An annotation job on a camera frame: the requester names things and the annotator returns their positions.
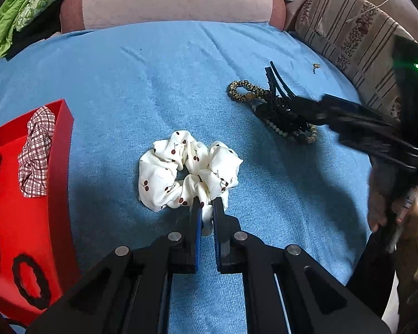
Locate white bead bracelet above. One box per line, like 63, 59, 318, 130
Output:
252, 99, 293, 138

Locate pearl bead string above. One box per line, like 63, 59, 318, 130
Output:
291, 123, 319, 146

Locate black banana hair clip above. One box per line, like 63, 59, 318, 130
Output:
256, 61, 310, 134

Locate blue blanket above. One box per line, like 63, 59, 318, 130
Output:
0, 21, 373, 334

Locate red plaid scrunchie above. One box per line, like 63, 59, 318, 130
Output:
17, 107, 56, 198

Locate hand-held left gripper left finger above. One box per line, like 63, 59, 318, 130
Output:
26, 197, 203, 334

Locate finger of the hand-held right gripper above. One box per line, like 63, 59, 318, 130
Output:
294, 94, 399, 133
310, 118, 418, 168

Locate person's dark trouser leg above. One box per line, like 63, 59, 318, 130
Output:
346, 231, 398, 319

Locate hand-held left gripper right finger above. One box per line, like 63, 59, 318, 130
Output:
212, 197, 392, 334

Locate black hair tie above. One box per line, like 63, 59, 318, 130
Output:
12, 255, 53, 310

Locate white cherry print scrunchie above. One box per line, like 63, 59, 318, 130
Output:
138, 130, 244, 235

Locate pink bolster pillow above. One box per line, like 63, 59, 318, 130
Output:
59, 0, 286, 33

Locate red tray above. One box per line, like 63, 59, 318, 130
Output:
0, 99, 81, 328

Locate person's right hand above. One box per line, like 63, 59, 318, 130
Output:
367, 167, 418, 240

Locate green quilt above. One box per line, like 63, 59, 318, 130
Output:
0, 0, 108, 65

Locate striped floral cushion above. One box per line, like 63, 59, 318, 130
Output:
294, 0, 418, 122

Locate leopard print hair tie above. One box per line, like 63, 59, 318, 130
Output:
227, 80, 269, 103

